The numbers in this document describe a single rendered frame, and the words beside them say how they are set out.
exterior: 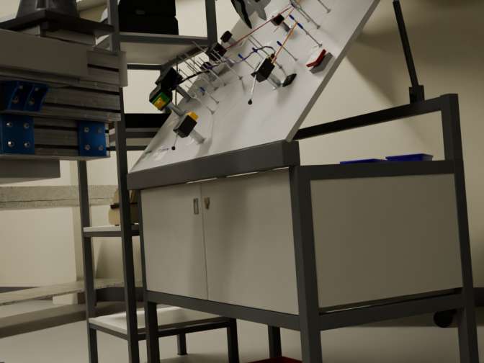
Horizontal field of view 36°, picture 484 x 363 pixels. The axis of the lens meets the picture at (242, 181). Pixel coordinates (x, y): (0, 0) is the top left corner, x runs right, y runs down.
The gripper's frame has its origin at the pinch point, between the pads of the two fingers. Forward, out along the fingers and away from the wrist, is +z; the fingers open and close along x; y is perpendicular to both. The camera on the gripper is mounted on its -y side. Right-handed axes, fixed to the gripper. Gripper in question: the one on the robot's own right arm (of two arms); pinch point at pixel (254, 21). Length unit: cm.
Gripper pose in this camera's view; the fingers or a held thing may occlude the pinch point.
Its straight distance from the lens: 219.0
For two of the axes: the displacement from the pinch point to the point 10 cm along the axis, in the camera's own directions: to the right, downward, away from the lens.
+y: 7.4, -4.5, 5.1
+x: -5.1, 1.2, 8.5
